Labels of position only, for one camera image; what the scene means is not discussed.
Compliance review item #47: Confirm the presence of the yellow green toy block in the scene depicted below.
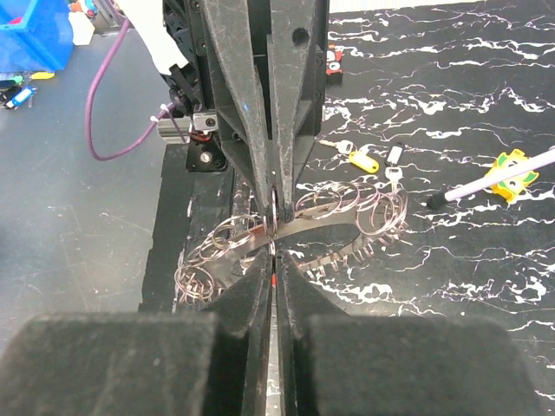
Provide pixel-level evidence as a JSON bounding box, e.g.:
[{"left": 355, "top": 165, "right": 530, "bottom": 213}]
[{"left": 483, "top": 149, "right": 539, "bottom": 204}]

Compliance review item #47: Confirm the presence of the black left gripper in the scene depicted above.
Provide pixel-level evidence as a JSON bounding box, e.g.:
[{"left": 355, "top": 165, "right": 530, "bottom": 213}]
[{"left": 162, "top": 1, "right": 330, "bottom": 223}]

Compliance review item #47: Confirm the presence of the red round marker sticker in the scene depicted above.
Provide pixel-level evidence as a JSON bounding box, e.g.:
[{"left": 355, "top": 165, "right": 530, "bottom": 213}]
[{"left": 326, "top": 44, "right": 343, "bottom": 76}]

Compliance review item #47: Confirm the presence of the blue tag on floor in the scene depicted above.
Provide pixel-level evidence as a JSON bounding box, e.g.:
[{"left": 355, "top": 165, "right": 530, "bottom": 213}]
[{"left": 2, "top": 87, "right": 37, "bottom": 110}]

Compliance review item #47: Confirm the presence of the yellow tagged key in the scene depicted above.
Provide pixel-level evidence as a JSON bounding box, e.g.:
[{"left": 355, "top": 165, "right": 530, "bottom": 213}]
[{"left": 317, "top": 140, "right": 380, "bottom": 174}]

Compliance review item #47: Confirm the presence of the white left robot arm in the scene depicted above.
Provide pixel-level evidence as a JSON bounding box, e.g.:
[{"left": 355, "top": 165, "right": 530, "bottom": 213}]
[{"left": 120, "top": 1, "right": 330, "bottom": 223}]

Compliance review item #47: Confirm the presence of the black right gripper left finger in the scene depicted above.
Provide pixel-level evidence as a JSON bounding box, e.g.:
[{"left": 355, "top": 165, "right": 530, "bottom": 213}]
[{"left": 1, "top": 251, "right": 271, "bottom": 415}]

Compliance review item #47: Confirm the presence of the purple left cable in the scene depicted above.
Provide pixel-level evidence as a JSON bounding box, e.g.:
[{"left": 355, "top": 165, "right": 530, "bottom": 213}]
[{"left": 85, "top": 16, "right": 174, "bottom": 162}]

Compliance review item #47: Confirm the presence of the blue plastic bin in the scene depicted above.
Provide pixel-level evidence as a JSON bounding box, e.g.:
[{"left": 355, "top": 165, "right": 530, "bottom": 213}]
[{"left": 1, "top": 0, "right": 74, "bottom": 73}]

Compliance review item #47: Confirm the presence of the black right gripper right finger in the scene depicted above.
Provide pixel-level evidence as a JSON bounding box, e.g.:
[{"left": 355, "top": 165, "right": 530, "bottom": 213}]
[{"left": 276, "top": 253, "right": 544, "bottom": 415}]

